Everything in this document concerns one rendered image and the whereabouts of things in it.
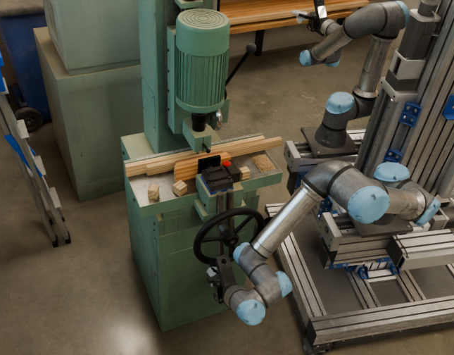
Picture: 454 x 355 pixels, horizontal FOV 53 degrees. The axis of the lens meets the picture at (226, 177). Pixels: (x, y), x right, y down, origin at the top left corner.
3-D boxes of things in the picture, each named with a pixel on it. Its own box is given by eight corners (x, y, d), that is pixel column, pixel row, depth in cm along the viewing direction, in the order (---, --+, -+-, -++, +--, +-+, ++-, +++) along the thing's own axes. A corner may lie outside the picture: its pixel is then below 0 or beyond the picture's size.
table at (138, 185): (147, 237, 164) (146, 225, 160) (124, 182, 184) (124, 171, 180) (293, 197, 185) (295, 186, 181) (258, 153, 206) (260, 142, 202)
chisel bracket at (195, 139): (193, 156, 177) (194, 138, 172) (181, 135, 187) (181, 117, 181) (212, 152, 180) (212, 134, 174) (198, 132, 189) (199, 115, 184)
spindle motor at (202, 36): (185, 117, 159) (187, 32, 139) (169, 92, 171) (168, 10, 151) (231, 110, 165) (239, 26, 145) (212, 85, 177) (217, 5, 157)
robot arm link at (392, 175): (382, 179, 186) (393, 153, 177) (407, 200, 178) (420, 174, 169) (361, 189, 180) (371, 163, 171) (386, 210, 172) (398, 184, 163)
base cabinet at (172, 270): (160, 333, 227) (157, 238, 181) (129, 248, 266) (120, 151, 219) (242, 305, 243) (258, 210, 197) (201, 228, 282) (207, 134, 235)
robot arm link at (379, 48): (337, 112, 221) (369, -2, 186) (362, 106, 227) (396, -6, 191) (352, 125, 213) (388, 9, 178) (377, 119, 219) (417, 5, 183)
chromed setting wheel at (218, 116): (216, 137, 192) (217, 112, 184) (205, 121, 200) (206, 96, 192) (222, 136, 193) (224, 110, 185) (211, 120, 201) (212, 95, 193)
